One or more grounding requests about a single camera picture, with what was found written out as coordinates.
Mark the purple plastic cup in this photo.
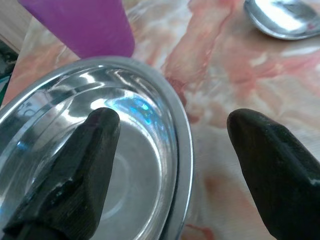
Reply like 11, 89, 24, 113
17, 0, 136, 59

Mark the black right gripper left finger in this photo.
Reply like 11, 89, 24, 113
1, 107, 121, 240

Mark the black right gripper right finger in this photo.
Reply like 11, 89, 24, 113
226, 108, 320, 240

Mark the stainless steel bowl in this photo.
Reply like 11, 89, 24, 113
0, 56, 195, 240

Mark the stainless steel spoon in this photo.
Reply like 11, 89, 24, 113
243, 0, 320, 41

